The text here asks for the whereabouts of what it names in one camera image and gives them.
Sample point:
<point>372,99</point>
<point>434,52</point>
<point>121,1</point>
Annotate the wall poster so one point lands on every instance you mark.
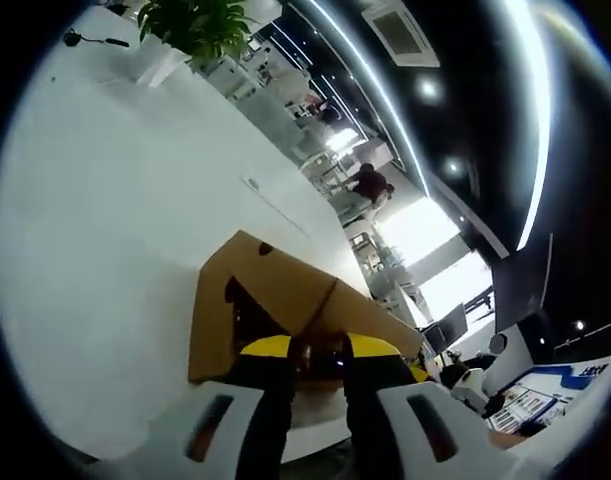
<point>535,395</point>

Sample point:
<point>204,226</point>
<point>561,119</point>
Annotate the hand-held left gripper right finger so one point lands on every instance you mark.
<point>400,415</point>

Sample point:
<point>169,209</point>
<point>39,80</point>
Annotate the ceiling air conditioner vent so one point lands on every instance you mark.
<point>400,32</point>

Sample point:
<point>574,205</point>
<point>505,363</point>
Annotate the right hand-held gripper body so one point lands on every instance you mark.
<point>472,387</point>

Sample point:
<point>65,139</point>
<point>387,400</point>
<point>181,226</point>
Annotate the potted green plant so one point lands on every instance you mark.
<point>195,25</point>

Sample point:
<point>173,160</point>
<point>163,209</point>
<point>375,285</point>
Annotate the small black puck device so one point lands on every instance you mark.
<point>72,38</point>

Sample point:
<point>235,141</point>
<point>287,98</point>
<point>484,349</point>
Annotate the round ceiling spotlights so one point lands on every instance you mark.
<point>427,89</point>

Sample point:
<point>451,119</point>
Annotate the white linear ceiling light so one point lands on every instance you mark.
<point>375,85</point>
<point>537,165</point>

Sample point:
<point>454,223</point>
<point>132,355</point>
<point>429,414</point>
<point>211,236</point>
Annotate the brown cardboard shoe box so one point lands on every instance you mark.
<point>275,285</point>

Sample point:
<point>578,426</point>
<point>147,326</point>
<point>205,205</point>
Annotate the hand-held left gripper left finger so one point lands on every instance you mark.
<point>245,400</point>

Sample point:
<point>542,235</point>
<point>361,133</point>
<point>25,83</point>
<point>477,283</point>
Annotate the black monitor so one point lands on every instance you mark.
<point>450,325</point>

